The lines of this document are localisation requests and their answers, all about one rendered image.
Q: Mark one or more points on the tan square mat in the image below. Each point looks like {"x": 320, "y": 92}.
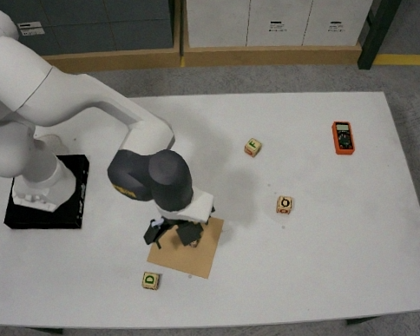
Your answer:
{"x": 195, "y": 261}

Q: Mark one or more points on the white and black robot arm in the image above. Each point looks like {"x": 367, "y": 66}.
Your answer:
{"x": 143, "y": 169}

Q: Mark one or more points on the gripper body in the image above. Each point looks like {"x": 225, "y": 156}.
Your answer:
{"x": 174, "y": 222}

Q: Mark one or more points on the orange digital multimeter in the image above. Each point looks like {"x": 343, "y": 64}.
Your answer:
{"x": 342, "y": 137}

